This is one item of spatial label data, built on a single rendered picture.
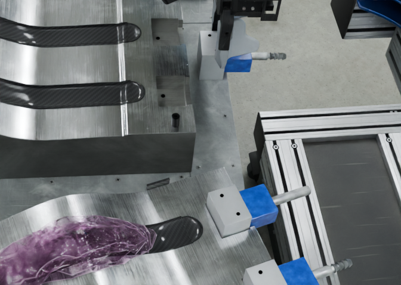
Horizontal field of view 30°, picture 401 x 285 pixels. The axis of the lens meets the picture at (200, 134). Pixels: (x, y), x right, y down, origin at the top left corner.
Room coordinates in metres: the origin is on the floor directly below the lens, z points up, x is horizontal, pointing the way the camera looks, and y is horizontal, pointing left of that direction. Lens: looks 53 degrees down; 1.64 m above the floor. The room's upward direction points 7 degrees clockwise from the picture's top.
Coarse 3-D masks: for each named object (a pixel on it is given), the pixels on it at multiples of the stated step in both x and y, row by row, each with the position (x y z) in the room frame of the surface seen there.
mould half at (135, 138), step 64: (0, 0) 0.75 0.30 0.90; (64, 0) 0.79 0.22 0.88; (128, 0) 0.80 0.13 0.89; (0, 64) 0.63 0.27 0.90; (64, 64) 0.66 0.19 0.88; (128, 64) 0.67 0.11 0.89; (0, 128) 0.54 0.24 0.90; (64, 128) 0.56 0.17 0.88; (128, 128) 0.57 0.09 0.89; (192, 128) 0.58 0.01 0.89
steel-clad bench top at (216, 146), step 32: (192, 0) 0.91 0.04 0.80; (192, 32) 0.84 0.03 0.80; (192, 64) 0.77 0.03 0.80; (192, 96) 0.71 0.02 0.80; (224, 96) 0.72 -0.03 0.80; (224, 128) 0.66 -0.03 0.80; (224, 160) 0.60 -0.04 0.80; (0, 192) 0.50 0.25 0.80; (32, 192) 0.51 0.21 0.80; (64, 192) 0.52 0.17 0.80; (96, 192) 0.52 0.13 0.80; (128, 192) 0.53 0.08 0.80
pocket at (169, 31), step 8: (152, 24) 0.77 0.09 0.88; (160, 24) 0.77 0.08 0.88; (168, 24) 0.77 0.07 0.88; (176, 24) 0.77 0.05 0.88; (152, 32) 0.76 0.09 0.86; (160, 32) 0.77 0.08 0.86; (168, 32) 0.77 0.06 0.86; (176, 32) 0.77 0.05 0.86; (160, 40) 0.75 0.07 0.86; (168, 40) 0.75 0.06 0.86; (176, 40) 0.76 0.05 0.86
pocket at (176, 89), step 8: (160, 80) 0.66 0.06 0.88; (168, 80) 0.66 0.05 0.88; (176, 80) 0.66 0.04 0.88; (184, 80) 0.66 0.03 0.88; (160, 88) 0.66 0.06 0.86; (168, 88) 0.66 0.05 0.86; (176, 88) 0.66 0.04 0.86; (184, 88) 0.66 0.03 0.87; (160, 96) 0.65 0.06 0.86; (168, 96) 0.65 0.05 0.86; (176, 96) 0.65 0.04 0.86; (184, 96) 0.65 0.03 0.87; (160, 104) 0.63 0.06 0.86; (168, 104) 0.64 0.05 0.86; (176, 104) 0.64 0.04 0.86; (184, 104) 0.64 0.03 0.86
